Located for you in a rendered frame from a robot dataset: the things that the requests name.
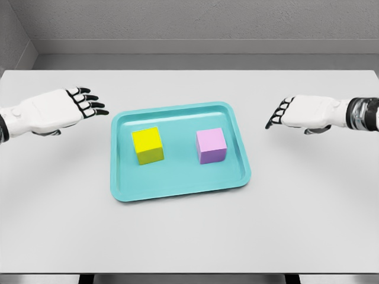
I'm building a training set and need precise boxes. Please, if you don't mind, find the turquoise tray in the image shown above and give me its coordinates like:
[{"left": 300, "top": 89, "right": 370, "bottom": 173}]
[{"left": 110, "top": 101, "right": 252, "bottom": 203}]

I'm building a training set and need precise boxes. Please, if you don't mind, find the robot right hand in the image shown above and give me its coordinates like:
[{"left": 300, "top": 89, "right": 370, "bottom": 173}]
[{"left": 265, "top": 94, "right": 341, "bottom": 135}]

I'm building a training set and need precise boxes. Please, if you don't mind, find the yellow cube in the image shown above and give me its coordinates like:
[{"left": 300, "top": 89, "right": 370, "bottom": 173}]
[{"left": 131, "top": 127, "right": 165, "bottom": 166}]

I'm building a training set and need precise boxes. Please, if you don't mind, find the lilac cube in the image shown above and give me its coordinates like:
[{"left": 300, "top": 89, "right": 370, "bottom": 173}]
[{"left": 195, "top": 127, "right": 228, "bottom": 164}]

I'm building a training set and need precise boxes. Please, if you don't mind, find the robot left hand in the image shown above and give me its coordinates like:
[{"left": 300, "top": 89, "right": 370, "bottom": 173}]
[{"left": 25, "top": 86, "right": 110, "bottom": 137}]

